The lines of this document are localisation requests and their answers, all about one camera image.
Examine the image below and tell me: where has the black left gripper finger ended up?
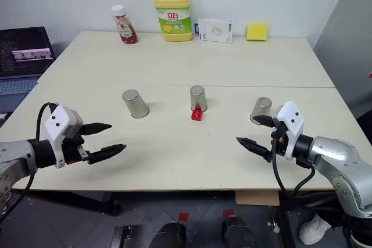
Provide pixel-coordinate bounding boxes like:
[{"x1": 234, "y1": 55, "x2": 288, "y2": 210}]
[
  {"x1": 82, "y1": 122, "x2": 113, "y2": 136},
  {"x1": 87, "y1": 143, "x2": 127, "y2": 165}
]

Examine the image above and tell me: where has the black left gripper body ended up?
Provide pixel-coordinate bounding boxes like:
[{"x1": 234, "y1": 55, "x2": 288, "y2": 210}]
[{"x1": 62, "y1": 124, "x2": 91, "y2": 166}]

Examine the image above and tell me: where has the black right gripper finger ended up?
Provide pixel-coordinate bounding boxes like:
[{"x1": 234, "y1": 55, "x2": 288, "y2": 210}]
[
  {"x1": 235, "y1": 136, "x2": 274, "y2": 164},
  {"x1": 252, "y1": 114, "x2": 276, "y2": 128}
]

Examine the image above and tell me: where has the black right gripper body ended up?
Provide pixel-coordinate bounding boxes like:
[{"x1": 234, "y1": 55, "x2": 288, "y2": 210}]
[{"x1": 270, "y1": 120, "x2": 289, "y2": 156}]

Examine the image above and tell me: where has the upturned steel cup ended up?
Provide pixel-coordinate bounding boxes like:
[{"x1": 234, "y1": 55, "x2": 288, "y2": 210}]
[
  {"x1": 249, "y1": 96, "x2": 273, "y2": 125},
  {"x1": 189, "y1": 85, "x2": 209, "y2": 113},
  {"x1": 121, "y1": 89, "x2": 151, "y2": 119}
]

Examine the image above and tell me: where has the brown cardboard piece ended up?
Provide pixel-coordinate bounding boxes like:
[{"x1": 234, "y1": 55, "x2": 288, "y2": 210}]
[{"x1": 234, "y1": 190, "x2": 281, "y2": 206}]

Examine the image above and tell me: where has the small red toy block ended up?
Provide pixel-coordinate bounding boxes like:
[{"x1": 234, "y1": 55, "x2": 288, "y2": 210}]
[{"x1": 190, "y1": 103, "x2": 205, "y2": 122}]

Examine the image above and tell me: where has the dark rounded shape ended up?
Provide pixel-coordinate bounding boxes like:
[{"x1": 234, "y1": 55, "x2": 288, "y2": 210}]
[
  {"x1": 150, "y1": 221, "x2": 187, "y2": 248},
  {"x1": 221, "y1": 215, "x2": 257, "y2": 248}
]

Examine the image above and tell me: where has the yellow sponge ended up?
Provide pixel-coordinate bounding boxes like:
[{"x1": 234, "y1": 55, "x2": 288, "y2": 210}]
[{"x1": 246, "y1": 22, "x2": 269, "y2": 42}]

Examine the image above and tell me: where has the white shoe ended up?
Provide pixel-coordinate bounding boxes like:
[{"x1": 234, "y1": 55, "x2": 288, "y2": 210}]
[{"x1": 299, "y1": 213, "x2": 332, "y2": 246}]

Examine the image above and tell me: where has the white cardboard product box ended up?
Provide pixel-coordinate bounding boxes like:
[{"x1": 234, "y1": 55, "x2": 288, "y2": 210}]
[{"x1": 197, "y1": 17, "x2": 234, "y2": 44}]

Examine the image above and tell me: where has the red ketchup bottle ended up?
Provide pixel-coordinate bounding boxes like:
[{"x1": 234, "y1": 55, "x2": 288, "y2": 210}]
[{"x1": 110, "y1": 5, "x2": 140, "y2": 45}]

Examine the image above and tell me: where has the open laptop computer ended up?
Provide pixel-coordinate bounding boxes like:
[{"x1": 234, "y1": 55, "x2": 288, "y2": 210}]
[{"x1": 0, "y1": 26, "x2": 56, "y2": 113}]

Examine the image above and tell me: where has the yellow dish soap jug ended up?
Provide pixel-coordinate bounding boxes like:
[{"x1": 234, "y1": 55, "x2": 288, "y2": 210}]
[{"x1": 144, "y1": 0, "x2": 194, "y2": 42}]

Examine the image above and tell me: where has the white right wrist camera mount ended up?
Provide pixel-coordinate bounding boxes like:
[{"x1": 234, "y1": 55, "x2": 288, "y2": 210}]
[{"x1": 275, "y1": 101, "x2": 306, "y2": 161}]

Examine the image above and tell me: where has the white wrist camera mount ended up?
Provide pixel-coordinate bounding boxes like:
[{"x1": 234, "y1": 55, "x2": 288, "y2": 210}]
[
  {"x1": 44, "y1": 105, "x2": 84, "y2": 170},
  {"x1": 275, "y1": 101, "x2": 306, "y2": 161}
]

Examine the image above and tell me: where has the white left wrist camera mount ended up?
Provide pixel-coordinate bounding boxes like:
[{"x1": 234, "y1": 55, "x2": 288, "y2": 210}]
[{"x1": 44, "y1": 105, "x2": 84, "y2": 170}]

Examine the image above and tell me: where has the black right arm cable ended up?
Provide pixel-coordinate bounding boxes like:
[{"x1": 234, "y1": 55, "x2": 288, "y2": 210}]
[{"x1": 271, "y1": 136, "x2": 316, "y2": 203}]

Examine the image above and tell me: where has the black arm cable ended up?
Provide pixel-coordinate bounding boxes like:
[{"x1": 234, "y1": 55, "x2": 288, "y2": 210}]
[
  {"x1": 271, "y1": 136, "x2": 316, "y2": 203},
  {"x1": 0, "y1": 102, "x2": 59, "y2": 223}
]

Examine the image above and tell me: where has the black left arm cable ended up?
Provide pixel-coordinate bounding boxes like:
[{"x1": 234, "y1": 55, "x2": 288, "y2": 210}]
[{"x1": 0, "y1": 102, "x2": 59, "y2": 223}]

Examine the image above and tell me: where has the black table frame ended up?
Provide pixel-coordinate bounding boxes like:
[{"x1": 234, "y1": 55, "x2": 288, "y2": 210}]
[{"x1": 11, "y1": 191, "x2": 123, "y2": 217}]

